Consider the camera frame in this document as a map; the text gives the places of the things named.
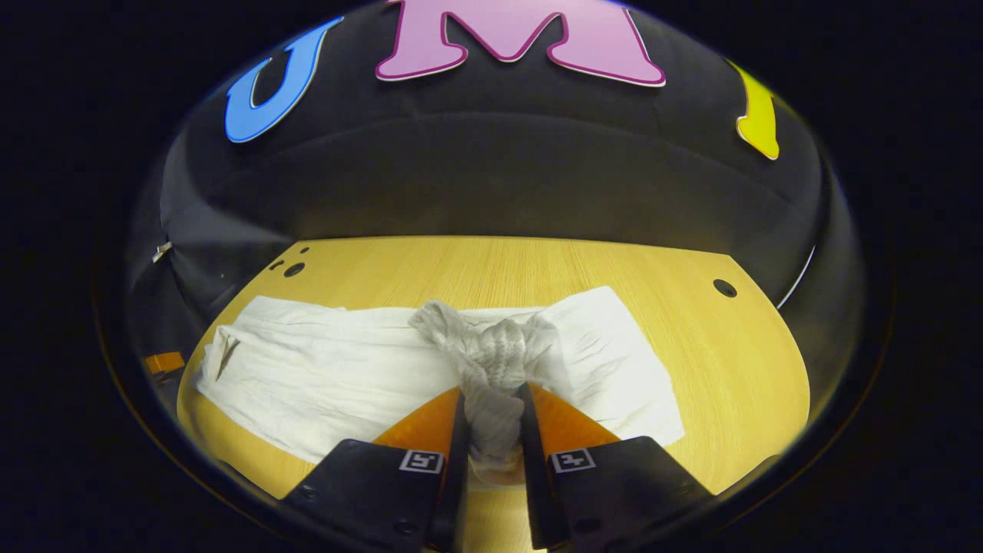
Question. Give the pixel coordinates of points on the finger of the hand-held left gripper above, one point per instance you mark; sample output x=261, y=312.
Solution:
x=164, y=362

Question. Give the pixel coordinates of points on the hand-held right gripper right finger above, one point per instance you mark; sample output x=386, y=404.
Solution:
x=614, y=491

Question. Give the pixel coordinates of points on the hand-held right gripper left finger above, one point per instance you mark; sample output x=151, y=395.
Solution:
x=369, y=491

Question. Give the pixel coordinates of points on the small white tag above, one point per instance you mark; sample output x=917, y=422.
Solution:
x=161, y=251

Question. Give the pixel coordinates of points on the white jeans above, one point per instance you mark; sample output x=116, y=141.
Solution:
x=322, y=369

